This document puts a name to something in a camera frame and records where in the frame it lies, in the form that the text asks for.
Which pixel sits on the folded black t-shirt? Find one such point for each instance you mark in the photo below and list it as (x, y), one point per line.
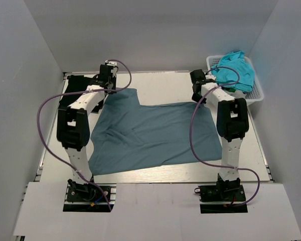
(89, 96)

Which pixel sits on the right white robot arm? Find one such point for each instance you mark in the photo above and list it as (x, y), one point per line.
(232, 120)

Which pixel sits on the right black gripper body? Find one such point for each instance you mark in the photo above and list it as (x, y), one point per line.
(196, 97)

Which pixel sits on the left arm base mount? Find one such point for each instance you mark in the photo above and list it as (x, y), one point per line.
(88, 198)

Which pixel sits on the white plastic laundry basket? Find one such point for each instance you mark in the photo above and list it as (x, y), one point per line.
(255, 95)

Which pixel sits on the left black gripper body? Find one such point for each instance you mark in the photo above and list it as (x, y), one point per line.
(113, 81)

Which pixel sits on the turquoise t-shirt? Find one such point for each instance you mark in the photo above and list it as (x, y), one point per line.
(232, 69)

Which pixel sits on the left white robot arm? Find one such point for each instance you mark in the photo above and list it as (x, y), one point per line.
(73, 129)

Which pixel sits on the green item in basket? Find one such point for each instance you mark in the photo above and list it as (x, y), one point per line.
(229, 89)

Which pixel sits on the grey-blue t-shirt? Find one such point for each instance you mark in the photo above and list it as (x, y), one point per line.
(130, 136)

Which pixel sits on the grey t-shirt in basket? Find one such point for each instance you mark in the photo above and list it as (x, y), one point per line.
(237, 94)

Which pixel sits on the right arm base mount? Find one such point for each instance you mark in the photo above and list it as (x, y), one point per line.
(212, 201)

